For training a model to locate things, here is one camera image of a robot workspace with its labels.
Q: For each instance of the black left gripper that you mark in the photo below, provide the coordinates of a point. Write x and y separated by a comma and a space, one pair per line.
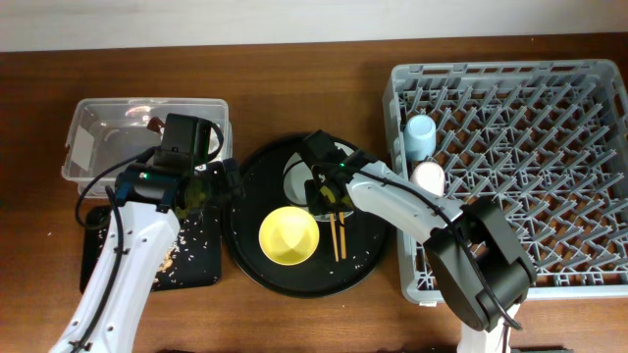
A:
223, 191

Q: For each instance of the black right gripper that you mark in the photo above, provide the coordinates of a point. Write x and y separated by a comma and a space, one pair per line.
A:
314, 203

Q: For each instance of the wooden chopstick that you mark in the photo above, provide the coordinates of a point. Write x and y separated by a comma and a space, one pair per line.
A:
334, 240
343, 251

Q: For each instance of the white tissue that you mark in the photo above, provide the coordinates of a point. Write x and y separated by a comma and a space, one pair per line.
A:
216, 143

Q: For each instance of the yellow bowl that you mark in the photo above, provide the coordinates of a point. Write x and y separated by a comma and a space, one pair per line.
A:
289, 236

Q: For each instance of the gold coffee sachet wrapper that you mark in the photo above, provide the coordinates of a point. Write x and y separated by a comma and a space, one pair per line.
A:
156, 125

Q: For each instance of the pink plastic cup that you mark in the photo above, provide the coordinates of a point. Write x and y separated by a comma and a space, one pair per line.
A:
429, 176

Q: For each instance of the light blue plastic cup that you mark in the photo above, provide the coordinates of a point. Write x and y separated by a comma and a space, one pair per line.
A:
419, 138

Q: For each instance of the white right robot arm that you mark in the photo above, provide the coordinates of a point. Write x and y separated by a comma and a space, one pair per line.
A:
481, 268

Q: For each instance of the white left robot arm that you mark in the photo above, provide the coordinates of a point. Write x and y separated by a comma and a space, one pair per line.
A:
149, 207

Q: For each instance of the clear plastic waste bin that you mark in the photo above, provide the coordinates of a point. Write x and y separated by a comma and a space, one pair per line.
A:
107, 131

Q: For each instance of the grey dishwasher rack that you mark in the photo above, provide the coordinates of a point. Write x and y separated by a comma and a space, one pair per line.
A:
546, 140

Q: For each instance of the black round tray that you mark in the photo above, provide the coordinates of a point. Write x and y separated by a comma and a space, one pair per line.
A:
326, 272

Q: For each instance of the black rectangular tray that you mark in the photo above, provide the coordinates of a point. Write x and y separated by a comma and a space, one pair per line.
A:
94, 240

